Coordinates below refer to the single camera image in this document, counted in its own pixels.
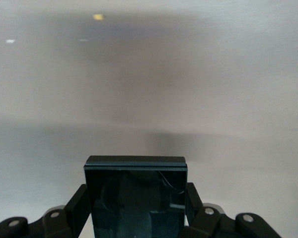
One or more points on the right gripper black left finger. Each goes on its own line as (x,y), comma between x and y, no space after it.
(74,213)

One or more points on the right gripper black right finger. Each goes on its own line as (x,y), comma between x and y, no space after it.
(195,205)

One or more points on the black flip phone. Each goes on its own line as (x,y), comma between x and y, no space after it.
(136,198)

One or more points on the brown table mat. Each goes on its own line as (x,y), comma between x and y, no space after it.
(149,86)

